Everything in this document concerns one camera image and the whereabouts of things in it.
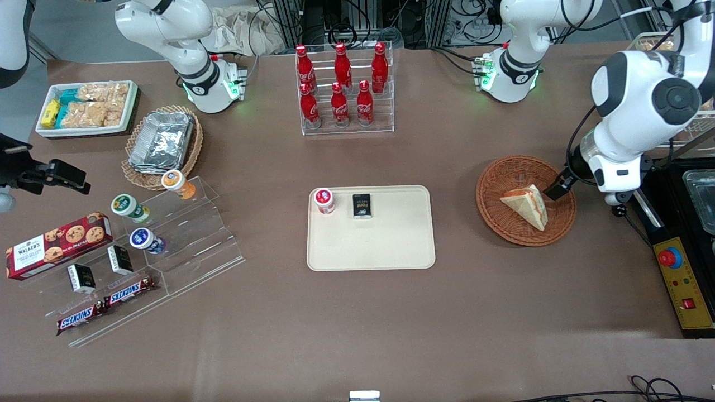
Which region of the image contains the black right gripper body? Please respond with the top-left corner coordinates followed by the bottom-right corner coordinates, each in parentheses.
top-left (0, 133), bottom-right (35, 192)

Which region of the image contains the triangular sandwich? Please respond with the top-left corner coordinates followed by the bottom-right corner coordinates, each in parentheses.
top-left (499, 184), bottom-right (550, 232)

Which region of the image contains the light wicker basket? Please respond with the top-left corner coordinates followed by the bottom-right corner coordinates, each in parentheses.
top-left (121, 104), bottom-right (204, 192)

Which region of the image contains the brown wicker basket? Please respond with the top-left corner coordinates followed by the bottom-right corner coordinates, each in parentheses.
top-left (475, 155), bottom-right (578, 248)

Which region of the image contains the white rectangular snack tray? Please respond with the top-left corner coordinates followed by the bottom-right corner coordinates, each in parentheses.
top-left (34, 80), bottom-right (140, 139)

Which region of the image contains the cream plastic tray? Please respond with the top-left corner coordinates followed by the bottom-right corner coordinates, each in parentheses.
top-left (306, 184), bottom-right (437, 272)

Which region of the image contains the yellow snack box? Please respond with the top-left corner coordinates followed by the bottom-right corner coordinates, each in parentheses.
top-left (40, 99), bottom-right (61, 130)

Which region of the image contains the green lid yogurt cup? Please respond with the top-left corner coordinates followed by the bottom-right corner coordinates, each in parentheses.
top-left (110, 193), bottom-right (151, 224)

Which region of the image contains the red Walkers cookie box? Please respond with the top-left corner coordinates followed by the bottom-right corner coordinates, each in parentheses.
top-left (5, 211), bottom-right (114, 281)

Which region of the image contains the clear rice cracker packet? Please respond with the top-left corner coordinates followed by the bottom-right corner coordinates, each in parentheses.
top-left (75, 82), bottom-right (131, 105)
top-left (61, 100), bottom-right (125, 129)

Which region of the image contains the grey metal bar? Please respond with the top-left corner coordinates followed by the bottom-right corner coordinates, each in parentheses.
top-left (652, 128), bottom-right (715, 169)

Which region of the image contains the clear glass container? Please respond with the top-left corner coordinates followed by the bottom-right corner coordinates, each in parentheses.
top-left (682, 169), bottom-right (715, 236)

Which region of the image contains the small black box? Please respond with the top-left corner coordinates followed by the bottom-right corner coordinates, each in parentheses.
top-left (352, 193), bottom-right (374, 220)
top-left (66, 263), bottom-right (97, 295)
top-left (107, 244), bottom-right (135, 276)

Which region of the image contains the blue lid yogurt cup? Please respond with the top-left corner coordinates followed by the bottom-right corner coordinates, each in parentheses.
top-left (129, 227), bottom-right (167, 256)

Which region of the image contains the silver foil container stack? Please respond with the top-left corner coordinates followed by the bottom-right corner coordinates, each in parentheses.
top-left (128, 110), bottom-right (196, 174)

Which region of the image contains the orange lid yogurt cup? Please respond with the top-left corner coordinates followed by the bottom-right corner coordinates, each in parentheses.
top-left (161, 169), bottom-right (197, 201)

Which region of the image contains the grey aluminium profile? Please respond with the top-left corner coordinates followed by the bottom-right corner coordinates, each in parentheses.
top-left (27, 32), bottom-right (60, 64)

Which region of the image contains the Snickers chocolate bar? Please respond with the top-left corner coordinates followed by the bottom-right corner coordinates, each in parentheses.
top-left (103, 275), bottom-right (158, 310)
top-left (55, 304), bottom-right (107, 337)

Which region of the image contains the yellow emergency stop box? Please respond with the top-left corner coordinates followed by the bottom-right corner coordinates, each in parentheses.
top-left (653, 236), bottom-right (715, 332)

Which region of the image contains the clear acrylic step display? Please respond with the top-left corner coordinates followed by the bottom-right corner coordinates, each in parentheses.
top-left (19, 175), bottom-right (246, 348)

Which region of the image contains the red cola bottle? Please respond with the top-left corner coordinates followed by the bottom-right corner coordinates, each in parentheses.
top-left (333, 42), bottom-right (353, 90)
top-left (294, 44), bottom-right (316, 85)
top-left (356, 79), bottom-right (375, 127)
top-left (330, 82), bottom-right (351, 128)
top-left (299, 82), bottom-right (322, 130)
top-left (371, 41), bottom-right (389, 95)

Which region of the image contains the clear acrylic bottle rack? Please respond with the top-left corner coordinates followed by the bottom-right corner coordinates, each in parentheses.
top-left (294, 40), bottom-right (395, 137)

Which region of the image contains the beige cloth bag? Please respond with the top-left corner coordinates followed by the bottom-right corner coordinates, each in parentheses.
top-left (200, 5), bottom-right (286, 57)

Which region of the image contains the red lid yogurt cup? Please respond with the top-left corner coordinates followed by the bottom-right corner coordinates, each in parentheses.
top-left (313, 188), bottom-right (336, 216)

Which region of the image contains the black power cable with plug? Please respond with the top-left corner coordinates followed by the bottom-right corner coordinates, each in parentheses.
top-left (611, 203), bottom-right (652, 247)

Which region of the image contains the white wire rack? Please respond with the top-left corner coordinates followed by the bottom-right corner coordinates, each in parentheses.
top-left (626, 32), bottom-right (715, 149)

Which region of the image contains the black cable on table edge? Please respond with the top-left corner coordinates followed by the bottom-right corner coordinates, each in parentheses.
top-left (513, 375), bottom-right (715, 402)

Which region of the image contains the black aluminium frame rack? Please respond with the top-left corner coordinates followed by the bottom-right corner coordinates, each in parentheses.
top-left (270, 0), bottom-right (454, 49)

